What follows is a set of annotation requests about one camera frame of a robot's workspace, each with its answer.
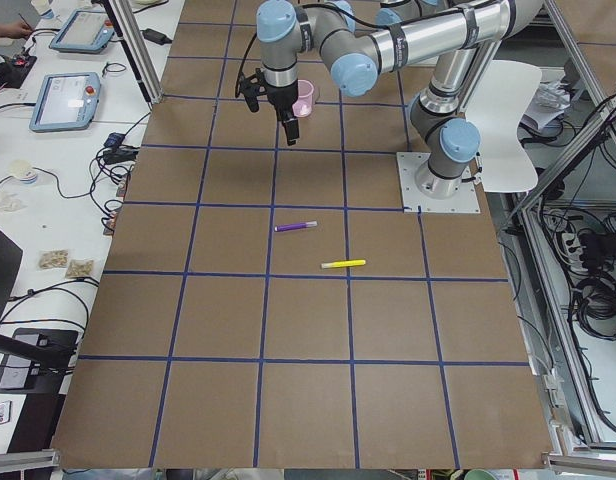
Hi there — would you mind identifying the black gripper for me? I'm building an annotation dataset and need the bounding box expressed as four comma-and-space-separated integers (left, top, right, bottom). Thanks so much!
266, 82, 300, 146

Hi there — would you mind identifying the purple highlighter pen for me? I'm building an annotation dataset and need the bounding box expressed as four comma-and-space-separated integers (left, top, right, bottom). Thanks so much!
274, 221, 318, 232

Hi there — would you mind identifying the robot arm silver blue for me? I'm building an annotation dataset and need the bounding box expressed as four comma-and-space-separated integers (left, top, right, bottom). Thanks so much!
236, 1, 542, 199

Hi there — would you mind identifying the pink mesh cup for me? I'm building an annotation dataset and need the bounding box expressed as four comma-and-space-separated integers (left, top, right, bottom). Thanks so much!
293, 79, 318, 118

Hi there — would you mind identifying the yellow highlighter pen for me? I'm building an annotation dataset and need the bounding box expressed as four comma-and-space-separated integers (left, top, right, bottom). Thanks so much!
320, 259, 367, 269

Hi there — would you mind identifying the black power adapter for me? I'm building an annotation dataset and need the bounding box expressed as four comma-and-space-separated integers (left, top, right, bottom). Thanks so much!
141, 28, 172, 45

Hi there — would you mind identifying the white plastic chair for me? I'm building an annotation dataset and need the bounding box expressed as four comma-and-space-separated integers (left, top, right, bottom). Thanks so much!
465, 60, 542, 193

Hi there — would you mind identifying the blue teach pendant far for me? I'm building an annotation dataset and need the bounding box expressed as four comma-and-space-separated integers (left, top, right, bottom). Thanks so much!
49, 10, 115, 54

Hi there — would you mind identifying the blue teach pendant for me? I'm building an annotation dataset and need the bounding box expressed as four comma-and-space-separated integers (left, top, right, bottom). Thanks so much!
49, 10, 115, 54
29, 72, 101, 133

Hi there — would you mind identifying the blue teach pendant near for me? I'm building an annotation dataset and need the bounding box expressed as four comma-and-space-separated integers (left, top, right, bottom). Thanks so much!
29, 72, 101, 133

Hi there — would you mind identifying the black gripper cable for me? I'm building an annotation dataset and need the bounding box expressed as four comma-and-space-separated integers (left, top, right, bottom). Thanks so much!
233, 14, 359, 114

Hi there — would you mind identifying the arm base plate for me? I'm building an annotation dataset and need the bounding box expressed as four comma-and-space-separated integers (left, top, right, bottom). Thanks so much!
396, 152, 481, 214

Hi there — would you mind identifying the aluminium frame post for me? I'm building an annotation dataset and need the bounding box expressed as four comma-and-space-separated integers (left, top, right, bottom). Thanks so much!
102, 0, 163, 105

